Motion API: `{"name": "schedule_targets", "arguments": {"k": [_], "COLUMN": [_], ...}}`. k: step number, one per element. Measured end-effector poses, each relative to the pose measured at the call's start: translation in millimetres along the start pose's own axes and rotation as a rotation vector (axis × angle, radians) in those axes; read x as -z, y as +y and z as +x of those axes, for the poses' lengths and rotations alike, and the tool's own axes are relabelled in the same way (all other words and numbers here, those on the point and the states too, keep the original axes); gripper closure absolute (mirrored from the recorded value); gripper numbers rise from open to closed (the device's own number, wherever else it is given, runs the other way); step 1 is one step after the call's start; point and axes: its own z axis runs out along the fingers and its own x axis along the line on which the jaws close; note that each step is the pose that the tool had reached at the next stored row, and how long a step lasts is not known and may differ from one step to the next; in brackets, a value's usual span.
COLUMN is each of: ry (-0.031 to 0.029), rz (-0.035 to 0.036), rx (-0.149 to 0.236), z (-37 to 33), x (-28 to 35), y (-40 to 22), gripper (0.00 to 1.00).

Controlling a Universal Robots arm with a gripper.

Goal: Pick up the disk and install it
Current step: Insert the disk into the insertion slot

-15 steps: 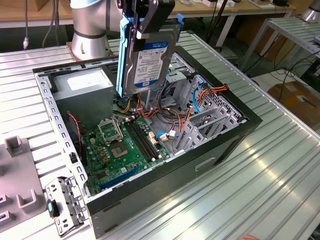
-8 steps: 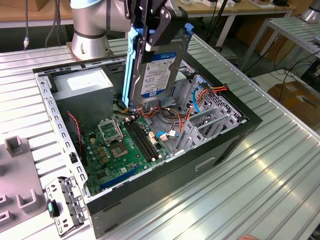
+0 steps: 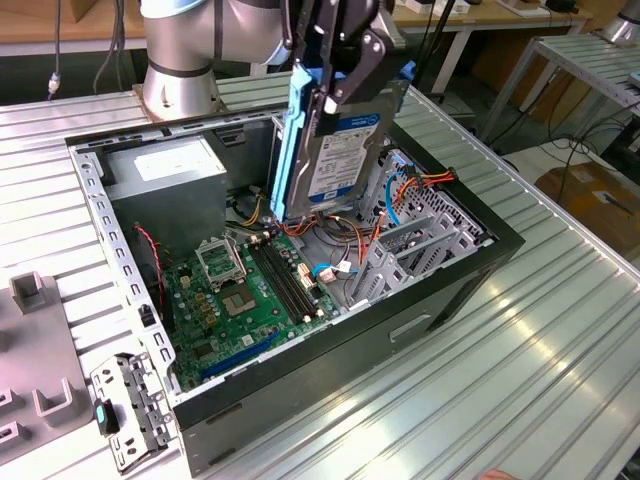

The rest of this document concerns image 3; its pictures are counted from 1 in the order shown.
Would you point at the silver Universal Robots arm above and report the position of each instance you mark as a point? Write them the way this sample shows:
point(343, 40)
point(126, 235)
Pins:
point(175, 40)

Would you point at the black latch with teal button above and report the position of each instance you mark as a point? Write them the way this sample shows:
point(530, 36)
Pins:
point(111, 417)

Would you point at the black stand pole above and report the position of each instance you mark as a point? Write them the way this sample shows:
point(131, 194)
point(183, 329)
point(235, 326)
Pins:
point(436, 40)

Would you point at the grey parts rack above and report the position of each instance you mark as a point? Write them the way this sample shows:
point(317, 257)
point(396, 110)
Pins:
point(35, 350)

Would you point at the wooden desk with white legs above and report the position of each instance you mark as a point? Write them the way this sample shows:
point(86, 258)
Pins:
point(500, 20)

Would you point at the large brown cardboard box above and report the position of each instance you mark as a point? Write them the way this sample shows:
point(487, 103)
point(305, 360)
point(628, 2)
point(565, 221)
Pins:
point(590, 200)

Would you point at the white board power socket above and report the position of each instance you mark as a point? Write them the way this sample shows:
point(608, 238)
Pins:
point(306, 277)

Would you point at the black plastic clip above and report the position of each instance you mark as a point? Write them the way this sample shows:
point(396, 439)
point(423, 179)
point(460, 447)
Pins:
point(147, 316)

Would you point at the grey metal disk bay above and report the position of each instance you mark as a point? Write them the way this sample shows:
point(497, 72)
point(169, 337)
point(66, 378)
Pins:
point(387, 272)

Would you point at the thin metal locking lever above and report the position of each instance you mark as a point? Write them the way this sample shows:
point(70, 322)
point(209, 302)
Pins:
point(238, 257)

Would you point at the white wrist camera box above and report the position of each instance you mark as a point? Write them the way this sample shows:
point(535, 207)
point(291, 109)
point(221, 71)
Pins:
point(392, 30)

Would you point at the hard disk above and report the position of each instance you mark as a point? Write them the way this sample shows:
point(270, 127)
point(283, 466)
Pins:
point(340, 165)

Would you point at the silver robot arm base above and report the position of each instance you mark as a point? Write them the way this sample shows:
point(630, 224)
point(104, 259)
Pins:
point(622, 25)

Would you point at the blue expansion slot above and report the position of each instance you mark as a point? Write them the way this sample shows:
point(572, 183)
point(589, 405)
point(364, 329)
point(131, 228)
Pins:
point(240, 356)

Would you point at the black open PC case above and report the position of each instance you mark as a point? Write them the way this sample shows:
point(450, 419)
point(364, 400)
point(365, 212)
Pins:
point(325, 360)

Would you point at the black RAM slot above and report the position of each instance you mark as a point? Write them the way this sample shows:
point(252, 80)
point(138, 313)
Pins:
point(300, 280)
point(278, 280)
point(285, 280)
point(293, 280)

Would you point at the CPU socket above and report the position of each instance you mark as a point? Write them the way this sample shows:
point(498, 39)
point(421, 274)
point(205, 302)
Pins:
point(239, 302)

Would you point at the green motherboard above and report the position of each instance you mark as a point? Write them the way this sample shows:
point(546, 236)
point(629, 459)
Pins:
point(260, 322)

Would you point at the grey metal card bracket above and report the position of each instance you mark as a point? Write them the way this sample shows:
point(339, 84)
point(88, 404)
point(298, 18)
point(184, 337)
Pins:
point(150, 410)

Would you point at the grey power supply unit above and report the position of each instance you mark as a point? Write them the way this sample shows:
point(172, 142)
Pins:
point(165, 210)

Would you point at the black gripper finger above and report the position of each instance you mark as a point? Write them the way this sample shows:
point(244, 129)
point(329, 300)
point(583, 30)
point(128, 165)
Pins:
point(370, 60)
point(305, 20)

